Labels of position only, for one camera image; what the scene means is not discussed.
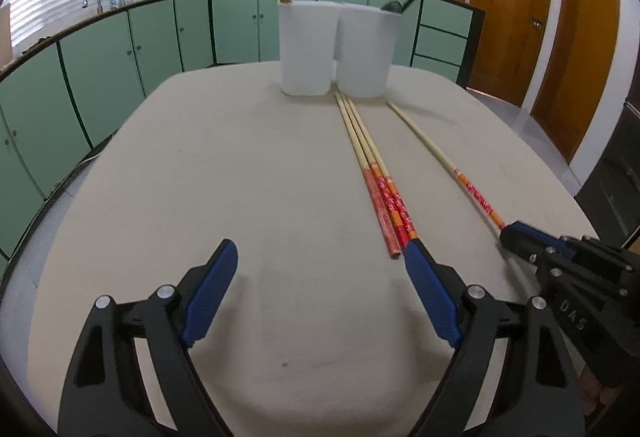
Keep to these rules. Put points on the metal spoon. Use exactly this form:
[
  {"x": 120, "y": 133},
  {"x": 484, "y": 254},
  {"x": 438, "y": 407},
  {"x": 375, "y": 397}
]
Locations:
[{"x": 392, "y": 6}]

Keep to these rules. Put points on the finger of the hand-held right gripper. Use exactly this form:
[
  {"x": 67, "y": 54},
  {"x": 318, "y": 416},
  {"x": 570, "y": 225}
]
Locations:
[
  {"x": 520, "y": 244},
  {"x": 530, "y": 229}
]

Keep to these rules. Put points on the green lower cabinets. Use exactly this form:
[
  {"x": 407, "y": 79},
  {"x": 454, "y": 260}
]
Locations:
[{"x": 100, "y": 57}]

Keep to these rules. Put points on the wooden board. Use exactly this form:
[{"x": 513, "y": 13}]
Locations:
[{"x": 4, "y": 34}]

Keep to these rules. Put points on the person's right hand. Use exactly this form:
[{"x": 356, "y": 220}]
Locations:
[{"x": 595, "y": 394}]

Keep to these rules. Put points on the translucent plastic container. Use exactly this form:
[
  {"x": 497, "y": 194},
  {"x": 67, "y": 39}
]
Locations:
[{"x": 120, "y": 1}]

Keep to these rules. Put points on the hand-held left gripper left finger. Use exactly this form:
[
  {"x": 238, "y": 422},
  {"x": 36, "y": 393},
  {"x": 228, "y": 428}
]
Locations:
[{"x": 212, "y": 287}]

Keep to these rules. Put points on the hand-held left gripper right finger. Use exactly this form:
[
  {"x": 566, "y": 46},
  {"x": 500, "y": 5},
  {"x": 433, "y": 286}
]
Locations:
[{"x": 430, "y": 292}]

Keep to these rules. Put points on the dark furniture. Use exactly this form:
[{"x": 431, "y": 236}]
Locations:
[{"x": 617, "y": 177}]

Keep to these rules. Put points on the wooden door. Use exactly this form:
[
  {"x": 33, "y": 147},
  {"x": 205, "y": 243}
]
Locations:
[
  {"x": 510, "y": 17},
  {"x": 575, "y": 57}
]

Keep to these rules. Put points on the white double utensil holder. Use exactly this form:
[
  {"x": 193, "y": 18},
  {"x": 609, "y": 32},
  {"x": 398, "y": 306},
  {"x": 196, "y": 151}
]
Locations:
[{"x": 340, "y": 47}]

